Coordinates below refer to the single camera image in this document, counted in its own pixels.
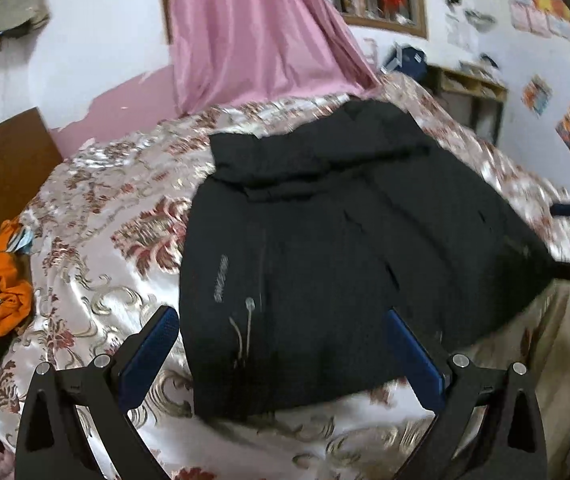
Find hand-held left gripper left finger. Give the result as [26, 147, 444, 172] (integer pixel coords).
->
[15, 305, 182, 480]

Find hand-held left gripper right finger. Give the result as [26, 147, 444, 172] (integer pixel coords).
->
[384, 307, 549, 480]

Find black jacket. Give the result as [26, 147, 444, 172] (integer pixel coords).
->
[179, 99, 562, 424]

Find floral satin bedspread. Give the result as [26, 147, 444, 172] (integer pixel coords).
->
[0, 72, 570, 480]

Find wooden shelf unit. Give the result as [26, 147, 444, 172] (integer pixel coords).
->
[425, 61, 509, 147]

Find teal striped cloth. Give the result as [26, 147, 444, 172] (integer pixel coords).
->
[7, 225, 34, 255]

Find dark blue backpack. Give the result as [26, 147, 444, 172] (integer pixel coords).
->
[380, 45, 426, 81]

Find wooden headboard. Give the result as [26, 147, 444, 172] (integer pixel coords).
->
[0, 107, 68, 247]

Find row of windowsill bottles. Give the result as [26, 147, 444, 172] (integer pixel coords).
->
[329, 0, 372, 17]

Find pink curtain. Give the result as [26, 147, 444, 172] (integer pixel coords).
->
[161, 0, 382, 117]

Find group of wall certificates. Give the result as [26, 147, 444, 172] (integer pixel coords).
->
[507, 0, 570, 57]

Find white wall paper sheets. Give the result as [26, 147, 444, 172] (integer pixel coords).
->
[445, 12, 477, 49]

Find metal wall rack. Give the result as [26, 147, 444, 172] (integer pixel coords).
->
[465, 8, 497, 29]

